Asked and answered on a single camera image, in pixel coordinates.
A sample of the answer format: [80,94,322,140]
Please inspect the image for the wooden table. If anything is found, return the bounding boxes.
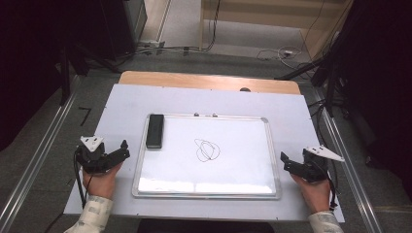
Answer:
[118,70,302,96]

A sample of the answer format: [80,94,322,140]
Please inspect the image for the person's left hand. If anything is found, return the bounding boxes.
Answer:
[82,161,124,200]

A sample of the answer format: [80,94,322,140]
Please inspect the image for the light wooden shelf unit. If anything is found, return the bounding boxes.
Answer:
[197,0,355,61]

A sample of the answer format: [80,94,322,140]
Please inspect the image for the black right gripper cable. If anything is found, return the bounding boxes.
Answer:
[319,157,340,211]

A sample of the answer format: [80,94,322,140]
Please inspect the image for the person's dark lap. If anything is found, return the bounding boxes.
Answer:
[136,218,276,233]

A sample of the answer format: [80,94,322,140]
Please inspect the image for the dark curtain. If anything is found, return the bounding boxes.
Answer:
[336,0,412,202]
[0,0,105,153]

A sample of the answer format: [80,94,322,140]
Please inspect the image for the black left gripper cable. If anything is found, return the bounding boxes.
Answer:
[73,149,95,209]

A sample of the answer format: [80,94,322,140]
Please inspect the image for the aluminium floor rail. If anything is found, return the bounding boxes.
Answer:
[0,75,83,233]
[311,86,385,233]

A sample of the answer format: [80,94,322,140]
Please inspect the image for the grey power strip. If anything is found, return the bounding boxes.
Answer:
[138,39,166,55]

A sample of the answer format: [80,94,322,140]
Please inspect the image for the black floor cable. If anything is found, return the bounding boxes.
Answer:
[113,0,223,62]

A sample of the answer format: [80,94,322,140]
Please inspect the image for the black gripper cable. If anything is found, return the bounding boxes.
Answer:
[319,157,340,211]
[73,149,95,209]

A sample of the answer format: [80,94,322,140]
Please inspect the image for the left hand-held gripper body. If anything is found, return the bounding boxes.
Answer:
[75,135,113,175]

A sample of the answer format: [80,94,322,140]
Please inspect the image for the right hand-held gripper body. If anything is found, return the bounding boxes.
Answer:
[299,146,345,183]

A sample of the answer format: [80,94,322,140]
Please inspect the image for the person's right hand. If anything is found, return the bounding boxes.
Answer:
[290,173,332,216]

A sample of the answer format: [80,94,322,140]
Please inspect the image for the black metal stand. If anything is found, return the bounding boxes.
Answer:
[274,18,354,118]
[58,38,122,107]

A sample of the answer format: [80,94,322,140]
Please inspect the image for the large white board sheet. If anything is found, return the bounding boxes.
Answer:
[63,83,346,224]

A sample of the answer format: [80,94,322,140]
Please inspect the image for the silver framed whiteboard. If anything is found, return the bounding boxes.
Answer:
[131,112,283,200]

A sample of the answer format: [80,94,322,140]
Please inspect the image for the black whiteboard eraser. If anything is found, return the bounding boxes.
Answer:
[145,114,165,150]

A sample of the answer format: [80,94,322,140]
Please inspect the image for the white floor cable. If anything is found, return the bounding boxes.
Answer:
[256,46,304,71]

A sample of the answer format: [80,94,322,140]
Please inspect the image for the black cabinet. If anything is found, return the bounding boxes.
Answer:
[96,0,149,61]

